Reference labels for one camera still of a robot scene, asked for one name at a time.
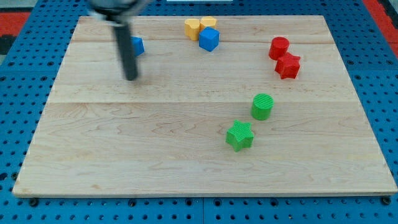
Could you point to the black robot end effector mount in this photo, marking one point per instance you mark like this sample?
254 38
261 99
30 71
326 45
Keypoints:
117 12

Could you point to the yellow heart block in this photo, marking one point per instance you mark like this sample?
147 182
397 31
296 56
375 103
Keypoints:
192 29

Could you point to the red star block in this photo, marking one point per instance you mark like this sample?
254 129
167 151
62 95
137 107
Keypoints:
288 66

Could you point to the wooden board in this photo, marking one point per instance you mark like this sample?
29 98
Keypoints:
164 134

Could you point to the blue cube block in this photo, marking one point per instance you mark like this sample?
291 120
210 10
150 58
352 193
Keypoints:
209 38

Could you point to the green cylinder block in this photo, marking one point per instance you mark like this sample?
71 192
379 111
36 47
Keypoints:
262 106

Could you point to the red cylinder block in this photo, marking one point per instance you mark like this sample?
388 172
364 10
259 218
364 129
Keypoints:
278 48

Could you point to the blue triangle block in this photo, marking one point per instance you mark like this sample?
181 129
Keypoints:
138 45

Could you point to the green star block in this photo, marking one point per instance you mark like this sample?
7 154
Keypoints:
240 135

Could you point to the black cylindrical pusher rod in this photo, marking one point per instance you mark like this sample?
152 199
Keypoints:
126 51

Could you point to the yellow pentagon block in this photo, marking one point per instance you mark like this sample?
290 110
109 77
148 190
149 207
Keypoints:
208 21

